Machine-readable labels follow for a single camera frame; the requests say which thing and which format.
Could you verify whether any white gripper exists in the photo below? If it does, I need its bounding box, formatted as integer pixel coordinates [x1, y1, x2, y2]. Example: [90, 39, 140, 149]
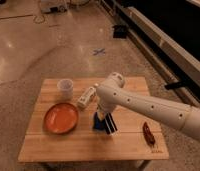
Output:
[97, 99, 118, 134]

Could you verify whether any blue eraser block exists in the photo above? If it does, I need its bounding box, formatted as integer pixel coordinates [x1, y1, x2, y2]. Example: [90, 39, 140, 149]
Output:
[93, 113, 104, 131]

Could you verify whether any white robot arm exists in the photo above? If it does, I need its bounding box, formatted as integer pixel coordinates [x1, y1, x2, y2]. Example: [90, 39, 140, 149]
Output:
[96, 72, 200, 142]

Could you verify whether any white plastic bottle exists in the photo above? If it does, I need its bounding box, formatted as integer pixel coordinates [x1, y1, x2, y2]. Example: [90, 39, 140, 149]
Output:
[77, 85, 96, 109]

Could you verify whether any dark red chili toy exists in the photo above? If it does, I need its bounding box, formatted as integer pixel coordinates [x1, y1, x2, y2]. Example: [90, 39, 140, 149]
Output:
[142, 123, 155, 146]

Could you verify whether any orange plate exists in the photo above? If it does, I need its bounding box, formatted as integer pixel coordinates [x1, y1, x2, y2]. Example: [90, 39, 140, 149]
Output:
[43, 103, 79, 134]

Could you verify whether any wooden table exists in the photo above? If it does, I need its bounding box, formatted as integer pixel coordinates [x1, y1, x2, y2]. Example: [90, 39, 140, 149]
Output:
[18, 79, 169, 163]

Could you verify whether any clear plastic cup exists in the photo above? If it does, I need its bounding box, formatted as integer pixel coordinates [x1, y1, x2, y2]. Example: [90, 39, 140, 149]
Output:
[57, 79, 73, 100]

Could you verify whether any black box on floor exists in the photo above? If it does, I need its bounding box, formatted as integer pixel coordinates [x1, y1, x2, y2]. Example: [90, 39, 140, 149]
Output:
[113, 25, 127, 38]

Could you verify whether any white device on floor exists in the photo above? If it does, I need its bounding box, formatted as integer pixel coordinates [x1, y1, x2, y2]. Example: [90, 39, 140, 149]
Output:
[39, 0, 68, 13]

